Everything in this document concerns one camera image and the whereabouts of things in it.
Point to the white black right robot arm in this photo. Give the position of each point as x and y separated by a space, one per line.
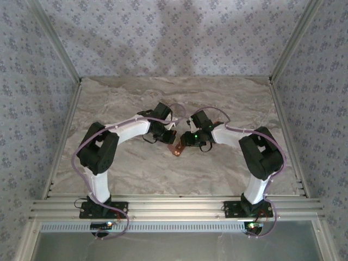
228 136

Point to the aluminium frame post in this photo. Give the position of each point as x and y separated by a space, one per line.
25 242
293 40
326 242
55 40

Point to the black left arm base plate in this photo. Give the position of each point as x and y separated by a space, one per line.
119 208

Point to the aluminium side rail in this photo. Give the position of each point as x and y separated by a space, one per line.
65 136
279 108

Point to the aluminium mounting rail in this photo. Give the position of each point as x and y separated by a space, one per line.
176 208

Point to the small controller board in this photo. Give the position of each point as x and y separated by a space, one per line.
254 225
102 225

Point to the brown weekly pill organizer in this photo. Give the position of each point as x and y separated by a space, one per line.
174 149

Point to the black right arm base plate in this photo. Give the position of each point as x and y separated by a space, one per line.
231 210

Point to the grey metal panel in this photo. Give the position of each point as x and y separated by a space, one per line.
176 247

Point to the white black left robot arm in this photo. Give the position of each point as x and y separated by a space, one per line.
130 130

